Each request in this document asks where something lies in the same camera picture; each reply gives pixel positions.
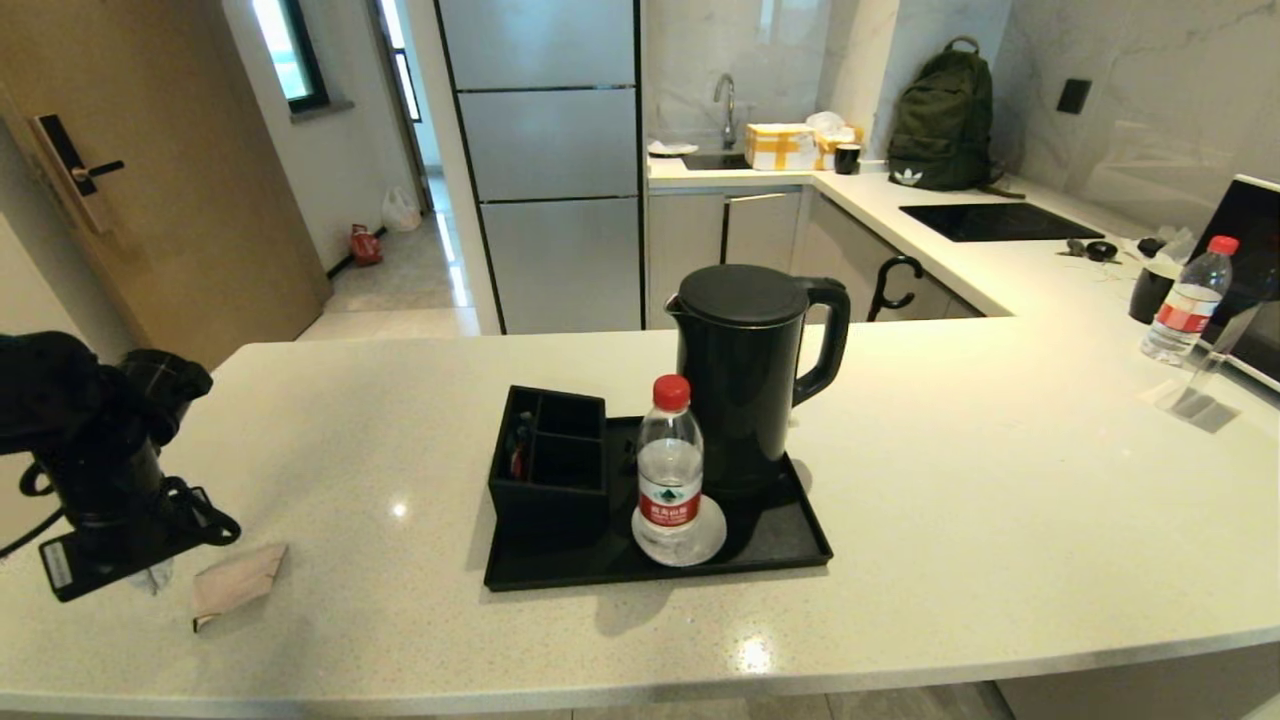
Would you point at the small black mug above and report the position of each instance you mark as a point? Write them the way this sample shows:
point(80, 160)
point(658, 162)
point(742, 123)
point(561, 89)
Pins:
point(848, 160)

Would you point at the dark framed window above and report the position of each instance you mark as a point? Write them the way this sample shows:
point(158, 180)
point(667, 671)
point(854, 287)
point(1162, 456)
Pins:
point(290, 50)

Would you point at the red bag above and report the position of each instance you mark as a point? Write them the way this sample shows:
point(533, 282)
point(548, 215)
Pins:
point(366, 247)

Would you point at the black glass door microwave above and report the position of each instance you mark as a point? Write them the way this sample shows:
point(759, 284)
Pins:
point(1250, 225)

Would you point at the white dish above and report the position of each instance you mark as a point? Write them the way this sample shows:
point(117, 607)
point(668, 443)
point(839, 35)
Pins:
point(670, 148)

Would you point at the black compartment organizer box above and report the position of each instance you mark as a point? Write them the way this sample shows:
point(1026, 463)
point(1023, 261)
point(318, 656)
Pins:
point(545, 510)

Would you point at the dark green sachet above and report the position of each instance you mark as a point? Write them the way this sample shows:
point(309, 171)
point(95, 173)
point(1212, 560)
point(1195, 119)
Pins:
point(526, 435)

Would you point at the chrome sink faucet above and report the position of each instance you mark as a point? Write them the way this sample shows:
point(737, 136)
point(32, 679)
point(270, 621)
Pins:
point(731, 120)

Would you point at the pink tea bag packet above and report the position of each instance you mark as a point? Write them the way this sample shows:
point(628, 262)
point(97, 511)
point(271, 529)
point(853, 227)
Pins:
point(245, 580)

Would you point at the brown wooden door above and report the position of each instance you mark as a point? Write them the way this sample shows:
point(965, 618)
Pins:
point(200, 200)

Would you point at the white crumpled tissue bag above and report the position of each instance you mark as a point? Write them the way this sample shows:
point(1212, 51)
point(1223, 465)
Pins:
point(826, 121)

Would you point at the clear water bottle red cap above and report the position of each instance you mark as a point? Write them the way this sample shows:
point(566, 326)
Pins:
point(669, 470)
point(1190, 305)

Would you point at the black induction cooktop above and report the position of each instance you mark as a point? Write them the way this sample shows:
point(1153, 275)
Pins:
point(1000, 221)

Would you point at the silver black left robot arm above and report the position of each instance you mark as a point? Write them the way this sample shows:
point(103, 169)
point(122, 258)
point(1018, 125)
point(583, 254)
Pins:
point(90, 420)

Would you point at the crumpled clear plastic wrap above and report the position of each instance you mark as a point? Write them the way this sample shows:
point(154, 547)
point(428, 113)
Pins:
point(1178, 245)

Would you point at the tall black cup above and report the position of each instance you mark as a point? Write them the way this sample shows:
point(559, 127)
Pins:
point(1150, 292)

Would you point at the white plastic bag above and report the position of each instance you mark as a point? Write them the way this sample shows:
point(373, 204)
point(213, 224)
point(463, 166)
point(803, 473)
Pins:
point(402, 210)

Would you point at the white round saucer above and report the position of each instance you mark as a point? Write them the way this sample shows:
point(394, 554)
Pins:
point(712, 540)

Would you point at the clear acrylic sign stand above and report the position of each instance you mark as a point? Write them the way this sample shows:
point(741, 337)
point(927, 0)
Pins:
point(1195, 400)

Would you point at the dark green backpack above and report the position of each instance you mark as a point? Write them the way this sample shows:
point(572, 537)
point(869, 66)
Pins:
point(945, 115)

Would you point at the white box with yellow tape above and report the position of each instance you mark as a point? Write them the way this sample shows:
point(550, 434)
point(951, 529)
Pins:
point(780, 147)

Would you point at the black key bundle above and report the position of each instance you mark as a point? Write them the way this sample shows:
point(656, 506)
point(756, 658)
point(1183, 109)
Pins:
point(1103, 250)

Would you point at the silver refrigerator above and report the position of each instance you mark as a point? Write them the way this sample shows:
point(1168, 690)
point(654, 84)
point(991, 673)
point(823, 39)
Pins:
point(550, 150)

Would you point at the black electric kettle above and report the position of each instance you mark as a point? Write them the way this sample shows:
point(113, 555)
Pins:
point(740, 390)

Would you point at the dark kitchen sink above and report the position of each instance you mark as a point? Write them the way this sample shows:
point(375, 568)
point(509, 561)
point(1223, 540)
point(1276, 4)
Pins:
point(715, 160)

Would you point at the red sachet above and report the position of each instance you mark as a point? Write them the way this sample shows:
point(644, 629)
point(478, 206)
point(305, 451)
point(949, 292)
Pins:
point(519, 462)

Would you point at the black wall socket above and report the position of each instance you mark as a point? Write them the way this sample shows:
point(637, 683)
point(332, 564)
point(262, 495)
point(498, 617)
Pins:
point(1075, 96)

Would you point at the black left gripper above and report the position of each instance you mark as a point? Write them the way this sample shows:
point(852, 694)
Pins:
point(110, 555)

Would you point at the black rectangular serving tray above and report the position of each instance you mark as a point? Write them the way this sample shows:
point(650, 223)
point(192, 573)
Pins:
point(770, 545)

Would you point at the grey kitchen base cabinet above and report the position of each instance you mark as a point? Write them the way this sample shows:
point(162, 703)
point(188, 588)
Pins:
point(760, 230)

